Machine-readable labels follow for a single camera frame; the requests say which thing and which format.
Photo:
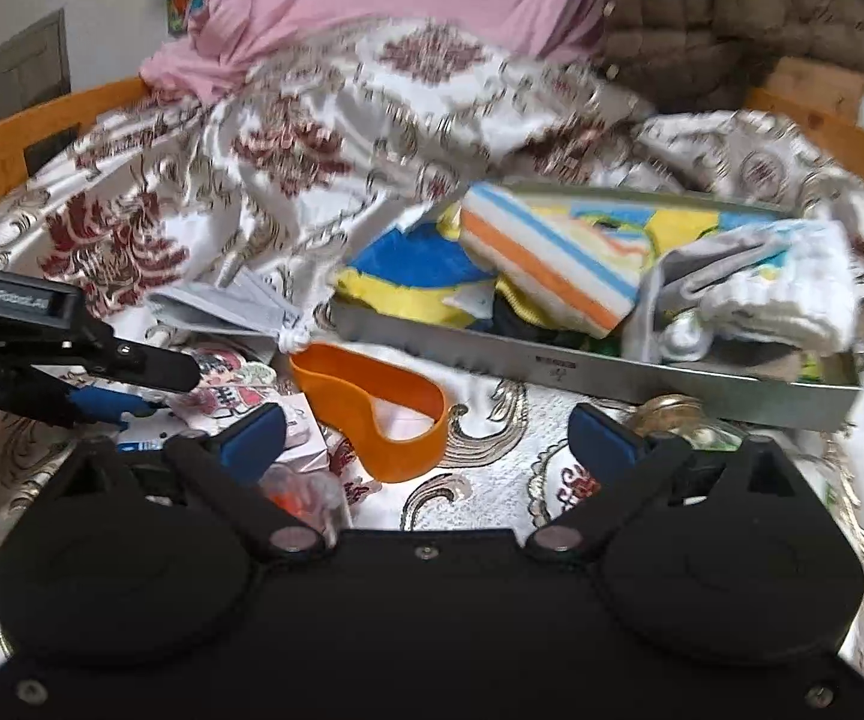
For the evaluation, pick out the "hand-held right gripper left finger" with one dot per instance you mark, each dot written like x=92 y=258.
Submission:
x=252 y=439

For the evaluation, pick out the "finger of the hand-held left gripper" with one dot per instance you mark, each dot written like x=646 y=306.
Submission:
x=102 y=401
x=147 y=367

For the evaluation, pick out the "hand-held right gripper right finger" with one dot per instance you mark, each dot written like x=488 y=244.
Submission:
x=604 y=439

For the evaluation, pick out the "cartoon printed packet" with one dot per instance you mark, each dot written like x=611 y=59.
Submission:
x=229 y=382

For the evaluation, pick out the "clear thread spool case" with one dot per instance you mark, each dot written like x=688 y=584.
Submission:
x=304 y=495

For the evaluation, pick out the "grey metal tin tray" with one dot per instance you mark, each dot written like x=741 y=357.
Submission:
x=552 y=371

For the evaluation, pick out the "grey face mask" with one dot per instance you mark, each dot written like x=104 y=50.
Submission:
x=229 y=304

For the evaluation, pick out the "orange rubber band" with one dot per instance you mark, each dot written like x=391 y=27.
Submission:
x=342 y=382

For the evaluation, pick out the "orange blue striped cloth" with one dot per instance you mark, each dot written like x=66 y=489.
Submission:
x=544 y=255

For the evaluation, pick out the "white quilted cloth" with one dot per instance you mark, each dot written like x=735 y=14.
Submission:
x=769 y=292

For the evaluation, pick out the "yellow blue cartoon towel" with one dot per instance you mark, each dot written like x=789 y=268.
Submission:
x=402 y=270

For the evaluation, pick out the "floral satin bedspread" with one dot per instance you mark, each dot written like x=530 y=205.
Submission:
x=477 y=120

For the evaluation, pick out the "brown puffer jacket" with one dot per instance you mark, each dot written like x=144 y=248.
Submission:
x=702 y=7

